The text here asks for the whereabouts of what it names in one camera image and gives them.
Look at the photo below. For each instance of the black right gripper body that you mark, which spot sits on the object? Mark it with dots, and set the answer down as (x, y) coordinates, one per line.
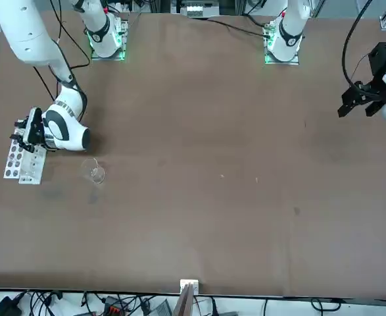
(35, 131)

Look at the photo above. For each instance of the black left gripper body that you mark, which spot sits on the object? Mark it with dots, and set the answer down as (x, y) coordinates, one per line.
(381, 57)

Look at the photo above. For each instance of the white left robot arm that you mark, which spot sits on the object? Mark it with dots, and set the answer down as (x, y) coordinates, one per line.
(291, 29)

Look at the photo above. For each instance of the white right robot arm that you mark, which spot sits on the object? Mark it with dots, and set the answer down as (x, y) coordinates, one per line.
(25, 33)

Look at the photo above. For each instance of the white test tube rack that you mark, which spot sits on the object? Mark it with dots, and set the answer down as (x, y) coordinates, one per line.
(21, 169)

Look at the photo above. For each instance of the clear glass beaker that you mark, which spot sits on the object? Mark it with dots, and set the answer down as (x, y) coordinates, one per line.
(94, 171)

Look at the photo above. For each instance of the black power adapter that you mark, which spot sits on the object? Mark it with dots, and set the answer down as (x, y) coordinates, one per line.
(5, 306)

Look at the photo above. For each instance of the white power strip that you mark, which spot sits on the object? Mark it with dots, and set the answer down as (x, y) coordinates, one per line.
(197, 8)

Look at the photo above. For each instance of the black device with red plugs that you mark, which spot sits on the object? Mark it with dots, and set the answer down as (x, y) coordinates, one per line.
(113, 307)

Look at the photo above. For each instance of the aluminium camera mount post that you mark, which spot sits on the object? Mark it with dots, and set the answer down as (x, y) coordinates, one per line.
(186, 298)

